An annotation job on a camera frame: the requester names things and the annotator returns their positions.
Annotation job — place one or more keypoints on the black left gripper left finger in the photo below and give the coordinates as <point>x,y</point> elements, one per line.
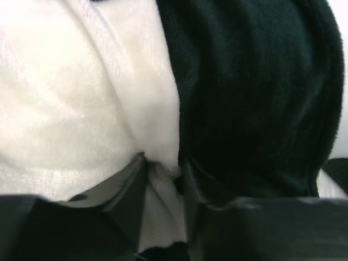
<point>102,223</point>

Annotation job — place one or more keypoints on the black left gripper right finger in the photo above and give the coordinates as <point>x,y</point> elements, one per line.
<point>263,229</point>

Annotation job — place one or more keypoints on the black white checkered pillowcase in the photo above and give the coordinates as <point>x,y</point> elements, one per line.
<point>249,92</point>

